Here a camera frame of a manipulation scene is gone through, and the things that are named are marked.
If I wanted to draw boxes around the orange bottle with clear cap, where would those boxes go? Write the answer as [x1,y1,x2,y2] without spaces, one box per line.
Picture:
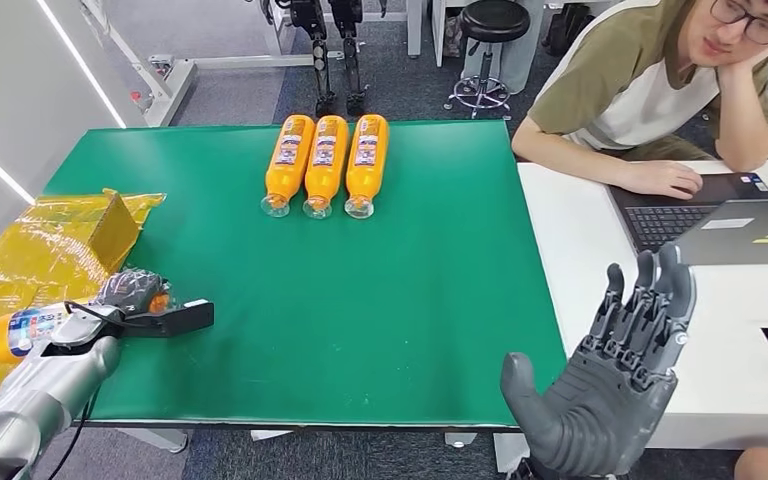
[259,114,316,219]
[302,115,351,221]
[0,292,173,366]
[344,114,391,221]

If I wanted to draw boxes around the dark grey laptop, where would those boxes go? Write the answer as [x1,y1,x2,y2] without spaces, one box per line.
[607,172,768,268]

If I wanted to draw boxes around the black robot leg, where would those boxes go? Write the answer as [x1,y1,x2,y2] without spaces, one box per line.
[328,0,369,118]
[289,0,338,119]

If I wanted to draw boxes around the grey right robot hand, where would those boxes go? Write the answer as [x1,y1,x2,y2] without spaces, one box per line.
[499,241,699,478]

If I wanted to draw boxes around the black round stool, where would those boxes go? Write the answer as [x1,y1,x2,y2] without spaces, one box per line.
[443,0,532,122]

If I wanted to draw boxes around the person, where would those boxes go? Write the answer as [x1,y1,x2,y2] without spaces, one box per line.
[511,0,768,201]

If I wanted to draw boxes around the person's eyeglasses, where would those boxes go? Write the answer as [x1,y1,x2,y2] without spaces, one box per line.
[710,0,768,46]

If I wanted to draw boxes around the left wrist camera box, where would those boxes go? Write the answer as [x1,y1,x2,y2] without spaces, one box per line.
[122,299,216,340]

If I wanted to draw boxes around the white desk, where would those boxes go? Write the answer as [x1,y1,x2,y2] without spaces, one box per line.
[517,158,768,452]

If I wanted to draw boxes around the white metal support frame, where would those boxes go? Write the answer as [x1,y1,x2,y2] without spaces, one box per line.
[79,0,346,129]

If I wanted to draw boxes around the yellow film wrapped cardboard box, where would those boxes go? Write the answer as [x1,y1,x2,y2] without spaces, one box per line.
[0,188,167,425]

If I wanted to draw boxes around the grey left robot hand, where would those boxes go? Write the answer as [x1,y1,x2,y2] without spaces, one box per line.
[95,268,167,317]

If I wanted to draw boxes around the black backpack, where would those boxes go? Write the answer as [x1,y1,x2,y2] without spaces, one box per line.
[541,1,595,58]

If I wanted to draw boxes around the green table mat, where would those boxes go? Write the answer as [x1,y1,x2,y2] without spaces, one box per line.
[42,119,568,432]

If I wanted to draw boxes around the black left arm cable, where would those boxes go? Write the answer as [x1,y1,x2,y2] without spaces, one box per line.
[46,300,160,480]

